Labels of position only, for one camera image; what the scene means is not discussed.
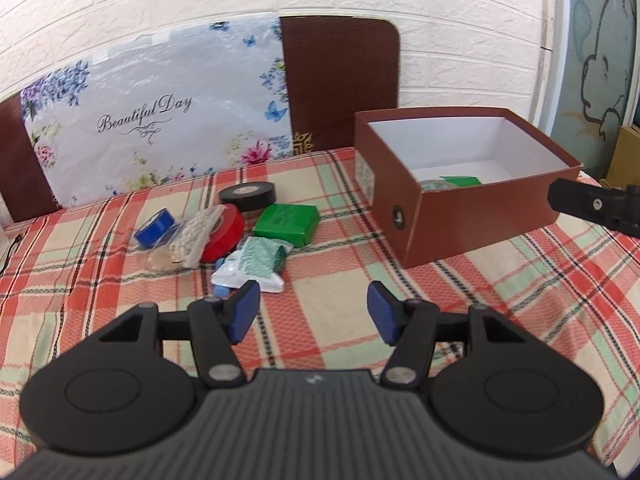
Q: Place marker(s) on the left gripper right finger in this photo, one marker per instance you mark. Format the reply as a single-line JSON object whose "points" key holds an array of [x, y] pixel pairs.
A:
{"points": [[409, 327]]}

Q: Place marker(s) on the brown shoe box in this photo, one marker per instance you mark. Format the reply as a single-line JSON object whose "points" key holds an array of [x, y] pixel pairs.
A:
{"points": [[516, 162]]}

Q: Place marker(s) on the green cardboard box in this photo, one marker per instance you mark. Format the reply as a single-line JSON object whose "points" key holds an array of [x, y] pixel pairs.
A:
{"points": [[295, 224]]}

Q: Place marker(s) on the black tape roll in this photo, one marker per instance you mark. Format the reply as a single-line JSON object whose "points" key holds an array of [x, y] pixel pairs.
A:
{"points": [[249, 196]]}

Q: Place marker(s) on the cartoon painted glass door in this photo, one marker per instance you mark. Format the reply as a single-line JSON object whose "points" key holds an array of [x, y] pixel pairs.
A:
{"points": [[597, 51]]}

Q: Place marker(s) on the red tape roll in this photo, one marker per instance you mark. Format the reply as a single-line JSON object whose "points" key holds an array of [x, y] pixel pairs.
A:
{"points": [[225, 235]]}

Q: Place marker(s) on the blue tape roll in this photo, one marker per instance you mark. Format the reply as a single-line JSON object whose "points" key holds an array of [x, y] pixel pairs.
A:
{"points": [[155, 229]]}

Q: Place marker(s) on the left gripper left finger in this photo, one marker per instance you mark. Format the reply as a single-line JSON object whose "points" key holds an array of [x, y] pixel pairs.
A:
{"points": [[216, 326]]}

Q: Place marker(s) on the red plaid bed sheet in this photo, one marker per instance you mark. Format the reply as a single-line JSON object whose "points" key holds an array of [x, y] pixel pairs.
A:
{"points": [[572, 284]]}

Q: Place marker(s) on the cardboard boxes stack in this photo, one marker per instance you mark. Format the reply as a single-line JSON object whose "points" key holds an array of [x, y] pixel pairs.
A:
{"points": [[625, 166]]}

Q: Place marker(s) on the bag of white beads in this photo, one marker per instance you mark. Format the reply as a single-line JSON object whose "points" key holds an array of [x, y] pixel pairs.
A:
{"points": [[183, 245]]}

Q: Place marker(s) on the green white snack packet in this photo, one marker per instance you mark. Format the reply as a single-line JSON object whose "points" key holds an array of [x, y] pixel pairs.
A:
{"points": [[259, 259]]}

